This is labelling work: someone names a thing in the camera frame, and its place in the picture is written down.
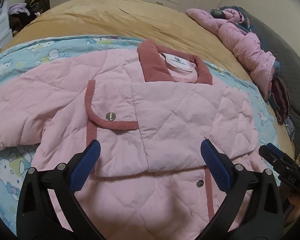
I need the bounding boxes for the striped dark pillow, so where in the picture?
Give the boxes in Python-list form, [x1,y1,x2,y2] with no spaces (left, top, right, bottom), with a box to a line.
[269,77,291,125]

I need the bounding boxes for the grey padded headboard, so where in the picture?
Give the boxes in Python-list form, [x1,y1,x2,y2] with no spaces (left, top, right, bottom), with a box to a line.
[245,11,300,155]

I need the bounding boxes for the black backpack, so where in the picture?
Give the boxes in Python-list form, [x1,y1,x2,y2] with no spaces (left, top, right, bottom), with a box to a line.
[25,0,50,14]

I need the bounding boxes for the pink quilted jacket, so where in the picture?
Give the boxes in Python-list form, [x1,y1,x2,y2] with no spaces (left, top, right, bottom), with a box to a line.
[0,40,266,239]

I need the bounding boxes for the tan bed sheet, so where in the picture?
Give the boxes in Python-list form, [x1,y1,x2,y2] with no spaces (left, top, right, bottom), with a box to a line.
[2,0,297,160]

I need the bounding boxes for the purple clothes pile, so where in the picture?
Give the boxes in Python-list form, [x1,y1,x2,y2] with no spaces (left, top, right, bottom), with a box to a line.
[8,3,31,16]

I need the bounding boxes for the blue hello kitty blanket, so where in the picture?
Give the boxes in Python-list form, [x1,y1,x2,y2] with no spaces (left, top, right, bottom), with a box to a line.
[0,35,279,233]

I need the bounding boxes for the pink crumpled duvet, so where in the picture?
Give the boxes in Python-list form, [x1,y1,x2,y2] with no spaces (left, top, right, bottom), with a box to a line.
[185,6,280,101]

